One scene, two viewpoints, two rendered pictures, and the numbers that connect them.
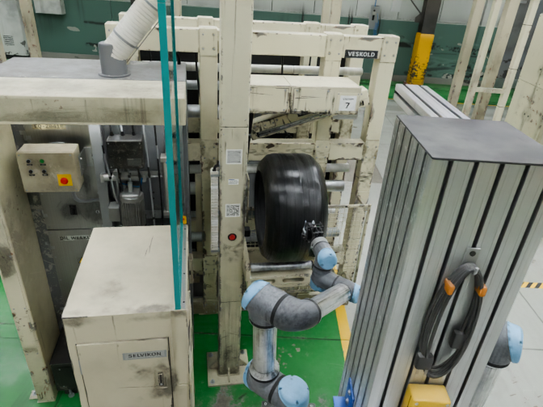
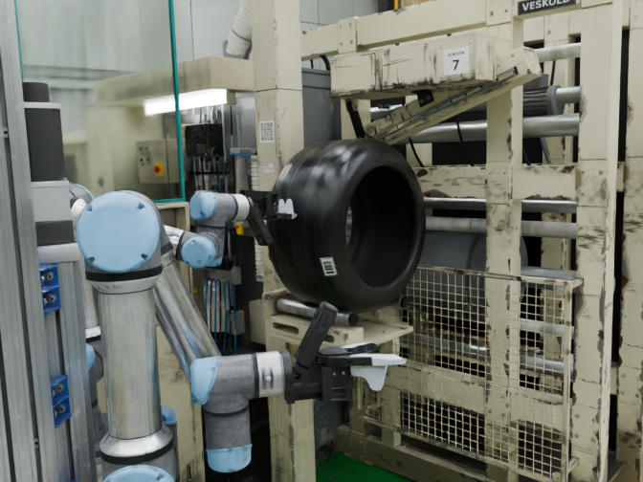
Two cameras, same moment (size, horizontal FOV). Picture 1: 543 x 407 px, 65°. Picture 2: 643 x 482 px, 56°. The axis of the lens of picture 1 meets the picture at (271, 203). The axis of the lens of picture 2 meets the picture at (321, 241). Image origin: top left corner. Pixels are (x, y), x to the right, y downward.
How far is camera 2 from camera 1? 2.06 m
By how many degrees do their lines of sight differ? 55
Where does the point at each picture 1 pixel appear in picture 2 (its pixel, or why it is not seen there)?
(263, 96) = (346, 70)
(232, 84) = (259, 34)
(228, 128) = (259, 93)
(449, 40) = not seen: outside the picture
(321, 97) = (416, 57)
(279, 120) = (397, 116)
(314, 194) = (319, 170)
